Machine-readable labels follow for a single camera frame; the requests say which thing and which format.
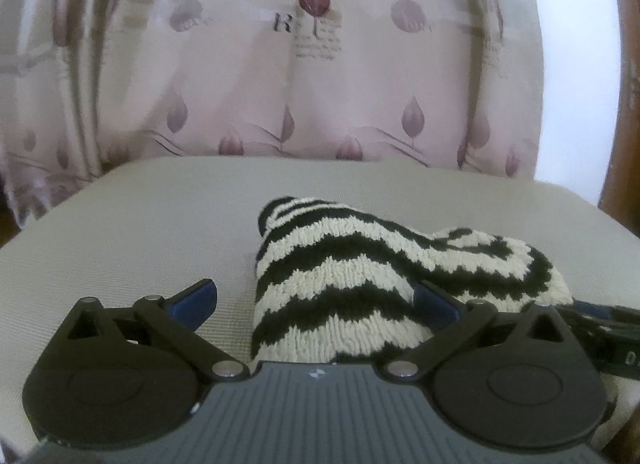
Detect grey woven mattress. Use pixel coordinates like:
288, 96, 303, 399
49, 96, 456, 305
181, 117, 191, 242
1, 157, 639, 453

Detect black white striped knit garment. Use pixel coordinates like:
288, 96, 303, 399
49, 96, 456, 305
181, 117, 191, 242
250, 197, 573, 364

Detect pink patterned curtain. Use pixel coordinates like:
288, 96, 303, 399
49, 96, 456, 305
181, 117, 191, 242
1, 0, 544, 226

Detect brown wooden frame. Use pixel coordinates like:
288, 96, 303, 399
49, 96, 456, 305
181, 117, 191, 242
599, 0, 639, 235

